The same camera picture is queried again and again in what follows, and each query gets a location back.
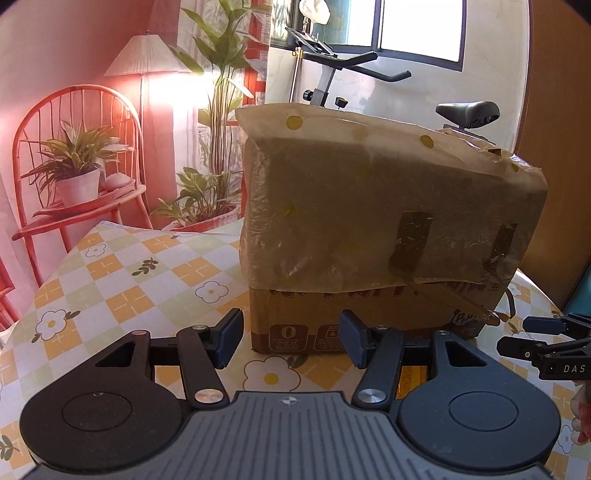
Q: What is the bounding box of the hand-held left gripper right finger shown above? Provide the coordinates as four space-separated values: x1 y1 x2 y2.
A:
338 309 500 410

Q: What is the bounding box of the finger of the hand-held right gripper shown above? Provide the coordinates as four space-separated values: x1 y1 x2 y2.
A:
522 316 570 335
497 335 551 363

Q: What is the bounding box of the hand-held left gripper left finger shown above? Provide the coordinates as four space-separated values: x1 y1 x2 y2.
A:
87 307 245 410

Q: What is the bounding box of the taped brown cardboard box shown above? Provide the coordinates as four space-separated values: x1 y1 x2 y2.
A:
237 102 549 357

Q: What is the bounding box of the person's right hand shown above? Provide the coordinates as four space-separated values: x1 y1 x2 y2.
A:
571 384 591 447

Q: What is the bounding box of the checkered floral tablecloth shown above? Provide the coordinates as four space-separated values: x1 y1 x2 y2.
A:
0 219 591 468

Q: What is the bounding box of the brown wooden door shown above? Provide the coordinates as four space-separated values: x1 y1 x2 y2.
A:
514 0 591 315

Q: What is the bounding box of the black exercise bike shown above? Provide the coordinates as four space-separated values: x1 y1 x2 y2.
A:
283 25 502 140

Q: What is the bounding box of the window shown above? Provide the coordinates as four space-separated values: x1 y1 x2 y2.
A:
343 0 468 73

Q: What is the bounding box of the white crumpled cloth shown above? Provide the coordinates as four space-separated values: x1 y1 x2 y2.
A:
297 0 332 25

